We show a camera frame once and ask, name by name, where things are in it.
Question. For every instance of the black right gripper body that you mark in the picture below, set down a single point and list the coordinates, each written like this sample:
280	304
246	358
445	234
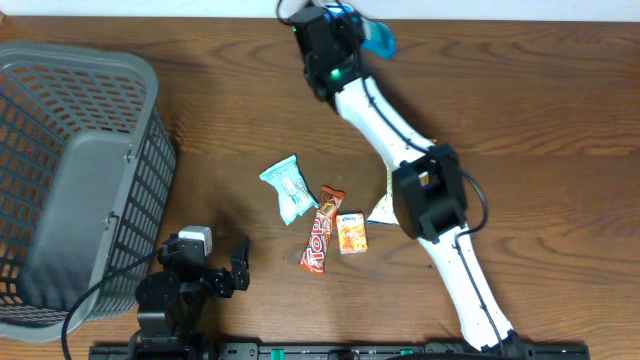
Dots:
350	30

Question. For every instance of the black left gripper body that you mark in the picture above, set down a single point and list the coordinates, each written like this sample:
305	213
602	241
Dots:
217	281

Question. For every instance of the teal liquid bottle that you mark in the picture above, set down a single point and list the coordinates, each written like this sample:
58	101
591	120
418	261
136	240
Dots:
373	36

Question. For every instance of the red chocolate bar wrapper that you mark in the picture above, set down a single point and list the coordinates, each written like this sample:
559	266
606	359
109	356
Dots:
314	257

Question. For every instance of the light teal wipes packet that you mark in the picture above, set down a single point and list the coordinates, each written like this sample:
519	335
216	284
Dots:
294	196

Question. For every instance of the orange tissue pack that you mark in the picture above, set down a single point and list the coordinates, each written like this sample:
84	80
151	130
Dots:
352	233

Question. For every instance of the large yellow snack bag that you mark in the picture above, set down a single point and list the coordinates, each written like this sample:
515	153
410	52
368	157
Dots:
385	207

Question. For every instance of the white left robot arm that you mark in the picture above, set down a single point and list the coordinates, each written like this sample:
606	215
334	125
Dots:
171	302

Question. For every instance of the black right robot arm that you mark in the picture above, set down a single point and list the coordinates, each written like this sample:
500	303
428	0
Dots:
428	182

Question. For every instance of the grey plastic lattice basket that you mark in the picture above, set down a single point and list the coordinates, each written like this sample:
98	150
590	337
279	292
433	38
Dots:
86	171

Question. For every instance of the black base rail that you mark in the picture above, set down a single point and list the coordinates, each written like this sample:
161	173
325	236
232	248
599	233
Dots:
350	351

